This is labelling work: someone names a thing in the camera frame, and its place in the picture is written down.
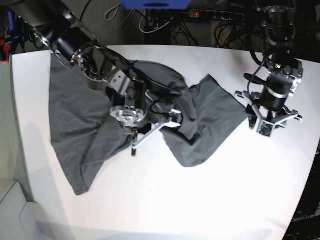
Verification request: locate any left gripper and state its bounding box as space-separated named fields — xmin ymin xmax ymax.
xmin=260 ymin=107 xmax=285 ymax=123

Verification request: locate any dark grey t-shirt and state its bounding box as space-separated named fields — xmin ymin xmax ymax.
xmin=49 ymin=57 xmax=247 ymax=196

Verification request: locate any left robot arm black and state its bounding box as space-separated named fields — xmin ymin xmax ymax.
xmin=242 ymin=0 xmax=304 ymax=124

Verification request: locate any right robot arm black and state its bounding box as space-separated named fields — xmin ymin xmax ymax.
xmin=0 ymin=0 xmax=151 ymax=131

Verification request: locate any blue box overhead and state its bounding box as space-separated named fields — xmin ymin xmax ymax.
xmin=121 ymin=0 xmax=191 ymax=10

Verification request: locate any grey bin at left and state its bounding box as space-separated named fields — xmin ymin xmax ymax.
xmin=0 ymin=181 xmax=56 ymax=240

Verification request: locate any red clamp at left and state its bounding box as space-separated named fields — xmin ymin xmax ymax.
xmin=0 ymin=38 xmax=11 ymax=64

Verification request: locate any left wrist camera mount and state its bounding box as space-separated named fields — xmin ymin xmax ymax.
xmin=235 ymin=90 xmax=303 ymax=138

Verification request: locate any black power strip red switch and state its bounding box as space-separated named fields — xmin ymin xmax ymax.
xmin=188 ymin=9 xmax=245 ymax=22

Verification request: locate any white cable loop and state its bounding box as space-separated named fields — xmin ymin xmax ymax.
xmin=138 ymin=14 xmax=173 ymax=34

